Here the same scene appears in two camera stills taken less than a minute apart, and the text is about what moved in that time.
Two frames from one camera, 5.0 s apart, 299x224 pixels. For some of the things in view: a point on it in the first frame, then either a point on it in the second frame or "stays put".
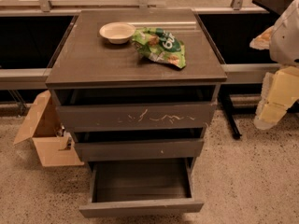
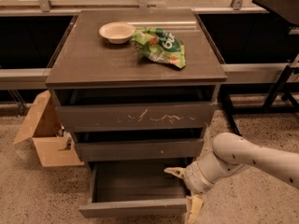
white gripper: (286, 37) → (193, 178)
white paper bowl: (118, 33) stays put
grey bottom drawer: (141, 188) stays put
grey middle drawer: (141, 149) stays put
